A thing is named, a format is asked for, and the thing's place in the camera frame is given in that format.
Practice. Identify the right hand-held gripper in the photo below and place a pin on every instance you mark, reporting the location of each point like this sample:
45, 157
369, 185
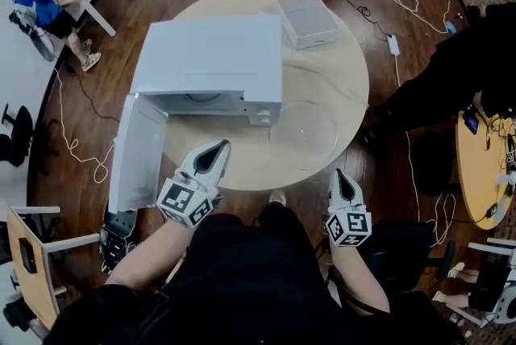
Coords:
348, 224

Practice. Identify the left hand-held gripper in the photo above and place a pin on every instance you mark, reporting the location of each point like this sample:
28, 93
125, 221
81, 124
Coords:
183, 200

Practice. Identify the clear glass turntable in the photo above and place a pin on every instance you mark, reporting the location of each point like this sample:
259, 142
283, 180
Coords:
306, 134

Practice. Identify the person's left forearm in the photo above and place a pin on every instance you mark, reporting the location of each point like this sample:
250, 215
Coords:
153, 254

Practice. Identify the person's right forearm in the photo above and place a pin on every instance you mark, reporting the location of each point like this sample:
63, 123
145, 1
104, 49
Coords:
354, 275

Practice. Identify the person's light shoe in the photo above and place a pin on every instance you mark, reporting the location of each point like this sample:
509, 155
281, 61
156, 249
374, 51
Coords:
277, 196

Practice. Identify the black swivel chair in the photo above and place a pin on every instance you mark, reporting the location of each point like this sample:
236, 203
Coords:
407, 250

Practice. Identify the black helmet device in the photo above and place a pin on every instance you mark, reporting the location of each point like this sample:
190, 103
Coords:
119, 230

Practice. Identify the white microwave oven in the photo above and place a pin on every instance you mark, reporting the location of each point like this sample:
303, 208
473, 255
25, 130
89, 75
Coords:
209, 53

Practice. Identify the person's black clothing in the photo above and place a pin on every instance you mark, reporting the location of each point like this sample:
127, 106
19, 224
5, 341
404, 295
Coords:
250, 287

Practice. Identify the round wooden side table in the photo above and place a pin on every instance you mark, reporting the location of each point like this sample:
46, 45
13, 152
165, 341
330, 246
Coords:
479, 182

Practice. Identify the white power adapter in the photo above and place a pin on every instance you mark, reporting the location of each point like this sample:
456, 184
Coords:
393, 45

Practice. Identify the white rectangular box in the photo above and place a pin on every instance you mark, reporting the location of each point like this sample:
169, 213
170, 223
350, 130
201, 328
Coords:
308, 19

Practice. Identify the black office chair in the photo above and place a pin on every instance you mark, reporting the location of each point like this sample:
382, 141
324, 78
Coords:
18, 134

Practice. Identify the wooden desk with black panel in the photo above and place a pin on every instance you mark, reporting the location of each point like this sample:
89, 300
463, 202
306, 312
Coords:
28, 254

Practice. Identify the white metal frame stand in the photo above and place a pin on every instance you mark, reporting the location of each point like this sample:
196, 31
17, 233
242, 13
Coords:
496, 283

